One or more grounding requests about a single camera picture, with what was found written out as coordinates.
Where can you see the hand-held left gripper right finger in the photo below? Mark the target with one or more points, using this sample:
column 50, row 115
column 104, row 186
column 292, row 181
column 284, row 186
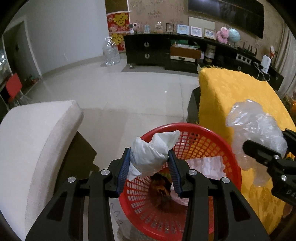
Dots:
column 174, row 172

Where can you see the pink plush toy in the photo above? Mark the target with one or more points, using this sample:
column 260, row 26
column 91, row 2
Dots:
column 222, row 35

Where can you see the dark brown wrapper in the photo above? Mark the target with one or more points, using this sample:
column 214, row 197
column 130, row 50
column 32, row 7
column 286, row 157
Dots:
column 161, row 194

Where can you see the large clear water jug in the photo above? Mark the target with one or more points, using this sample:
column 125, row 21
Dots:
column 111, row 53

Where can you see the small blue snow globe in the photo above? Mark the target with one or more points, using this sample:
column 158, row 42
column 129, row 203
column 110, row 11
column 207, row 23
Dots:
column 147, row 27

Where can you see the dark picture frame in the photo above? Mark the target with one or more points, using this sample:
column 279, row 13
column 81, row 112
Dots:
column 169, row 27

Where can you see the black router with antennas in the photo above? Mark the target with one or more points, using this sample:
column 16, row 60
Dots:
column 247, row 52

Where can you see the white paper sheet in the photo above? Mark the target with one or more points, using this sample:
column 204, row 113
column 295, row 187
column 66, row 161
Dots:
column 208, row 166

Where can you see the glass dome ornament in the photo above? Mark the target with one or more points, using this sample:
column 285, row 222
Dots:
column 158, row 26

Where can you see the white cushioned seat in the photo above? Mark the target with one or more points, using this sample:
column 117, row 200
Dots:
column 34, row 139

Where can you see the floor toys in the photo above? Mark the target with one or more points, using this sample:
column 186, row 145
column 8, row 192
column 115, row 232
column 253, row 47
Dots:
column 32, row 80

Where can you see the yellow patterned tablecloth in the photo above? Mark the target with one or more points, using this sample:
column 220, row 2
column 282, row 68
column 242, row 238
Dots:
column 231, row 92

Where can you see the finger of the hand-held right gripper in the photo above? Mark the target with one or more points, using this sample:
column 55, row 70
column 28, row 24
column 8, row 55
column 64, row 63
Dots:
column 259, row 150
column 290, row 134

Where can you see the wooden box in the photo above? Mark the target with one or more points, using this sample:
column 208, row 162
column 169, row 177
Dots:
column 185, row 51

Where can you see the red chair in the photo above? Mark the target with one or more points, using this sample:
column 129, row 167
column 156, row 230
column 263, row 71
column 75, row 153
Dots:
column 14, row 87

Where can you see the black television cabinet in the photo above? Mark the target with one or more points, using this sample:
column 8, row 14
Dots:
column 143, row 48

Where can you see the white board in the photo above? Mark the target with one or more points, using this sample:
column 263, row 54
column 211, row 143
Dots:
column 201, row 21

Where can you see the clear plastic bag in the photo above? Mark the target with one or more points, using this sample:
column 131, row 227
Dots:
column 254, row 125

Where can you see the white picture frame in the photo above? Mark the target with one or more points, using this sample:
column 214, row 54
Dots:
column 195, row 31

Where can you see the white upright device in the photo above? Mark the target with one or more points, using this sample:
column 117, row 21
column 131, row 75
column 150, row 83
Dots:
column 266, row 63

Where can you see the picture frame with blue print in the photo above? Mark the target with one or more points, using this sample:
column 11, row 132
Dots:
column 209, row 33

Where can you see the red and white figurine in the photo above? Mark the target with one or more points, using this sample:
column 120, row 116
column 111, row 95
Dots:
column 272, row 51

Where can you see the white switch panel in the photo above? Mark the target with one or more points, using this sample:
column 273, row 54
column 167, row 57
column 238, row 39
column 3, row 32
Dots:
column 243, row 58

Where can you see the small toy figures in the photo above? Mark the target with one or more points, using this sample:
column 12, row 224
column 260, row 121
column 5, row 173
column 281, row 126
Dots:
column 136, row 27

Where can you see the green folded items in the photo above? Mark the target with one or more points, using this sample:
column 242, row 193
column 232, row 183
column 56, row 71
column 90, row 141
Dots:
column 185, row 44

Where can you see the silver media player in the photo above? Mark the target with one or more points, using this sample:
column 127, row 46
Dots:
column 182, row 59

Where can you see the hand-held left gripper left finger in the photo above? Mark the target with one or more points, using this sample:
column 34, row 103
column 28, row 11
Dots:
column 123, row 172

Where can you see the red festive wall hanging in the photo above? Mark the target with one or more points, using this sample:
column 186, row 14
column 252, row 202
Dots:
column 118, row 25

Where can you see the stacked jars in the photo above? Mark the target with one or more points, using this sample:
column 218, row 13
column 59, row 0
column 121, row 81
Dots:
column 210, row 53

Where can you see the black wall television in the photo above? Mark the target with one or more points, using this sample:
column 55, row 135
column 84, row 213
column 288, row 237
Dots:
column 226, row 14

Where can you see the red plastic mesh basket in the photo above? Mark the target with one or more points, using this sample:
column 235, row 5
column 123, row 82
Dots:
column 198, row 139

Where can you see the white tissue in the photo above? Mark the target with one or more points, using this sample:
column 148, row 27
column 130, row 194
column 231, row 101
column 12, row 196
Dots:
column 148, row 157

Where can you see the light blue globe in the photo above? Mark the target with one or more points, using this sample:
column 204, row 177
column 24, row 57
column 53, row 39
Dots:
column 234, row 36

